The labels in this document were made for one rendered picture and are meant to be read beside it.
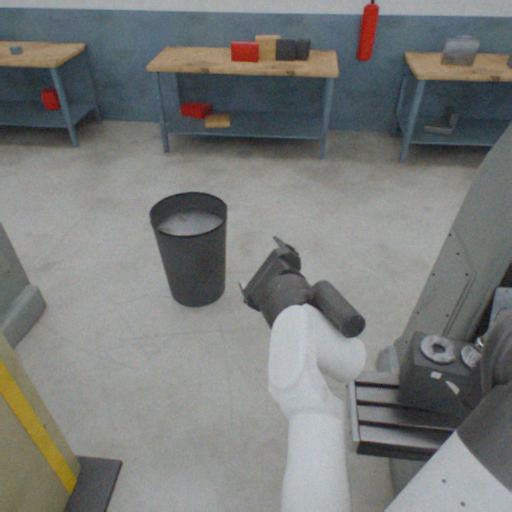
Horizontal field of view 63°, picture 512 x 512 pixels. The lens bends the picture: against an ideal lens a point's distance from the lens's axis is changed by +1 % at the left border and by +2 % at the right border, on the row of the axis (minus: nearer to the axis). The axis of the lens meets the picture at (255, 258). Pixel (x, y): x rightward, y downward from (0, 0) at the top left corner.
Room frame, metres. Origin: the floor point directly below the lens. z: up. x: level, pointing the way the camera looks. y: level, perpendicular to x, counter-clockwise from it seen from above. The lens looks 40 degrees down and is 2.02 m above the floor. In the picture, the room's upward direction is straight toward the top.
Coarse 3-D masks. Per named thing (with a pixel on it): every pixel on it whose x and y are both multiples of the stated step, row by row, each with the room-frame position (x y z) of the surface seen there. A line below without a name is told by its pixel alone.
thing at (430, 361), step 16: (416, 336) 0.76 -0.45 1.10; (432, 336) 0.74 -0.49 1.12; (416, 352) 0.70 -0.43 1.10; (432, 352) 0.69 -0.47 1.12; (448, 352) 0.69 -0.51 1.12; (464, 352) 0.69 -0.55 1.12; (400, 368) 0.77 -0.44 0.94; (416, 368) 0.66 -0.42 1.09; (432, 368) 0.65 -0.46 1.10; (448, 368) 0.65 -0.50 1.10; (464, 368) 0.65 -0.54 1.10; (400, 384) 0.71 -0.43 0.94; (416, 384) 0.66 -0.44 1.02; (432, 384) 0.65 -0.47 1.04; (400, 400) 0.66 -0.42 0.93; (416, 400) 0.65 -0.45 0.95; (432, 400) 0.64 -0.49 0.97; (448, 400) 0.63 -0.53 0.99; (464, 416) 0.61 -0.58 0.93
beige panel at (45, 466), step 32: (0, 352) 0.83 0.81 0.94; (0, 384) 0.77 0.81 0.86; (32, 384) 0.87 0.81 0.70; (0, 416) 0.71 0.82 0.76; (32, 416) 0.80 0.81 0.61; (0, 448) 0.65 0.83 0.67; (32, 448) 0.73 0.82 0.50; (64, 448) 0.84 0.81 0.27; (0, 480) 0.59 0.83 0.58; (32, 480) 0.67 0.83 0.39; (64, 480) 0.76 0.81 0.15; (96, 480) 0.81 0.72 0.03
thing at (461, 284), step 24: (504, 144) 1.23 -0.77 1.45; (480, 168) 1.33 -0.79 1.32; (504, 168) 1.18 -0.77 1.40; (480, 192) 1.26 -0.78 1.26; (504, 192) 1.12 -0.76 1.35; (456, 216) 1.36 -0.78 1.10; (480, 216) 1.20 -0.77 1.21; (504, 216) 1.07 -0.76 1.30; (456, 240) 1.27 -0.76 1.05; (480, 240) 1.13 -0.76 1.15; (504, 240) 1.02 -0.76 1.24; (456, 264) 1.19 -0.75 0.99; (480, 264) 1.07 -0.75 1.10; (504, 264) 0.99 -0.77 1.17; (432, 288) 1.29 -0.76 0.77; (456, 288) 1.12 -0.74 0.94; (480, 288) 1.02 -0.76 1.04; (432, 312) 1.21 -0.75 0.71; (456, 312) 1.06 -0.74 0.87; (480, 312) 0.99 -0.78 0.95; (408, 336) 1.33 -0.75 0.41; (456, 336) 1.02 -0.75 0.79
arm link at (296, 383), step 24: (288, 312) 0.36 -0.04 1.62; (288, 336) 0.33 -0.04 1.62; (312, 336) 0.32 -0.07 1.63; (288, 360) 0.30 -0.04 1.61; (312, 360) 0.29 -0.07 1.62; (288, 384) 0.27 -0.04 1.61; (312, 384) 0.27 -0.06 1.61; (288, 408) 0.26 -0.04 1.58; (312, 408) 0.25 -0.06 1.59; (336, 408) 0.25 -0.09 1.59
